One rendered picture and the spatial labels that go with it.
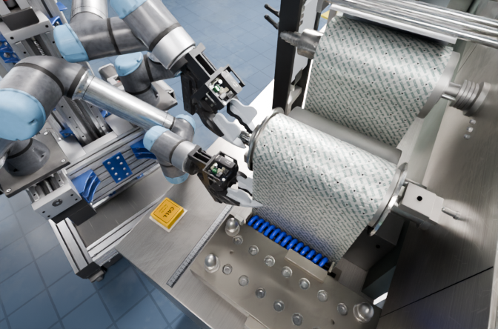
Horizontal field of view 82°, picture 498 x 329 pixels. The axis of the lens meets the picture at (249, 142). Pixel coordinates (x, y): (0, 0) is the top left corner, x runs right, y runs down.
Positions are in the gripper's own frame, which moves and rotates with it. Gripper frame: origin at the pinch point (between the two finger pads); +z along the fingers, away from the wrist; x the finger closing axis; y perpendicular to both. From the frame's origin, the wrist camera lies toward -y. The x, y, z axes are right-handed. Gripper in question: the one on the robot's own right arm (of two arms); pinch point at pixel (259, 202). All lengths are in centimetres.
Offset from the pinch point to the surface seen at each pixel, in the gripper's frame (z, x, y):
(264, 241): 5.0, -5.3, -6.0
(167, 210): -26.1, -9.6, -16.6
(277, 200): 4.5, -0.3, 6.4
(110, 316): -57, -48, -109
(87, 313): -69, -54, -109
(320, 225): 14.7, -0.3, 6.1
